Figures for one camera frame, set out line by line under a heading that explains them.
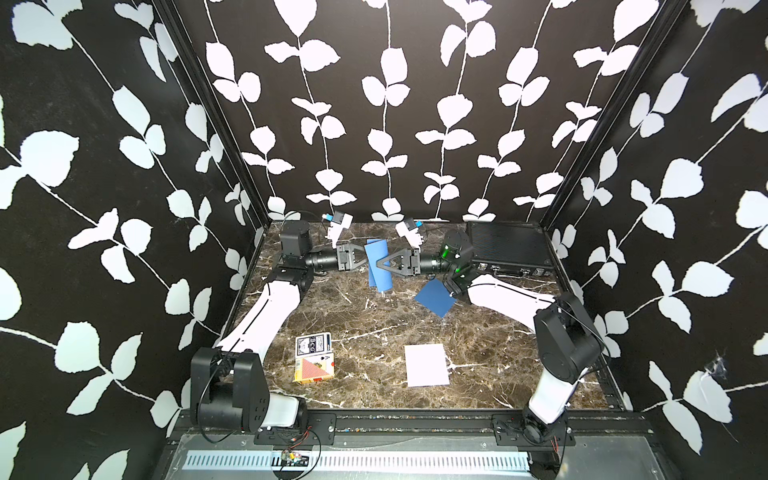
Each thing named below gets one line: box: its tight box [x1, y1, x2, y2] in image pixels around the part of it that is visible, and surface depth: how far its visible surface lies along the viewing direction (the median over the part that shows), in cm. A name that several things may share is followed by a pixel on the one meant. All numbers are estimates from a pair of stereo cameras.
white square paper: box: [404, 344, 450, 387], surface depth 86 cm
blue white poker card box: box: [295, 332, 332, 358], surface depth 88 cm
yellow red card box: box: [293, 352, 335, 384], surface depth 85 cm
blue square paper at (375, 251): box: [364, 238, 393, 293], surface depth 71 cm
